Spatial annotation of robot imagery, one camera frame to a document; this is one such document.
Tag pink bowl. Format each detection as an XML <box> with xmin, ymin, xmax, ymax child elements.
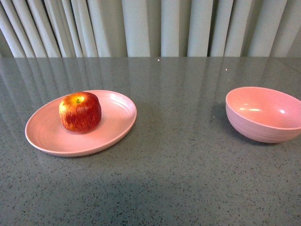
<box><xmin>225</xmin><ymin>87</ymin><xmax>301</xmax><ymax>143</ymax></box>

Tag white pleated curtain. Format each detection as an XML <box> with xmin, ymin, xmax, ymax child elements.
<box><xmin>0</xmin><ymin>0</ymin><xmax>301</xmax><ymax>58</ymax></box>

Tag red apple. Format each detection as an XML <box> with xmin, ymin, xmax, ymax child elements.
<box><xmin>59</xmin><ymin>91</ymin><xmax>102</xmax><ymax>133</ymax></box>

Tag pink plate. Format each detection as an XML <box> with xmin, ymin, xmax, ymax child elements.
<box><xmin>25</xmin><ymin>90</ymin><xmax>137</xmax><ymax>157</ymax></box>

